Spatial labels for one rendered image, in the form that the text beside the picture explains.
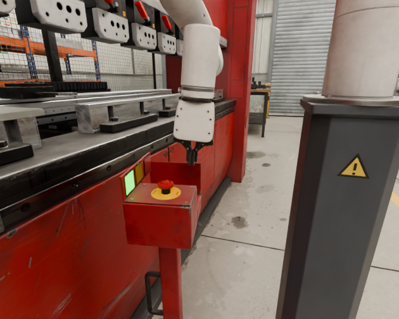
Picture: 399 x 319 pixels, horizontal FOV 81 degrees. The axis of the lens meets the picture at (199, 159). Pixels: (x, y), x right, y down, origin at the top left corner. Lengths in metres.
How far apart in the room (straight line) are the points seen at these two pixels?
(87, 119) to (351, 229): 0.78
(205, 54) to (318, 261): 0.52
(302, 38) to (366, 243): 7.56
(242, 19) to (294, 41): 5.61
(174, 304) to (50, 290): 0.35
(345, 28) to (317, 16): 7.58
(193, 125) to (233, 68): 1.82
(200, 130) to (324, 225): 0.34
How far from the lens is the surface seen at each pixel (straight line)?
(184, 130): 0.59
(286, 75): 7.88
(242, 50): 2.37
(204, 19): 0.68
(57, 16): 0.78
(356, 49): 0.52
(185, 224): 0.55
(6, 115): 0.39
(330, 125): 0.49
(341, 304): 0.70
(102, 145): 0.70
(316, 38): 8.02
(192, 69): 0.56
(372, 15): 0.52
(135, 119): 0.93
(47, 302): 0.72
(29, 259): 0.64
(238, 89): 2.36
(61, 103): 1.10
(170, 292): 0.81
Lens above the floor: 1.04
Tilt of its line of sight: 18 degrees down
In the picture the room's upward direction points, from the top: straight up
